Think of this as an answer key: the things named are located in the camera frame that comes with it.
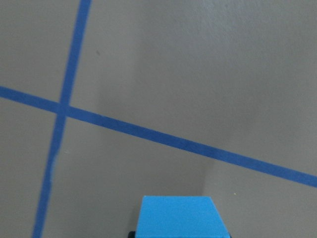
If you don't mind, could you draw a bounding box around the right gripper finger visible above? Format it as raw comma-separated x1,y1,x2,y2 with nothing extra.
127,231,136,238

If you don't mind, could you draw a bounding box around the blue block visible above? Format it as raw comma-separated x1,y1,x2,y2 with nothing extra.
135,196,231,238

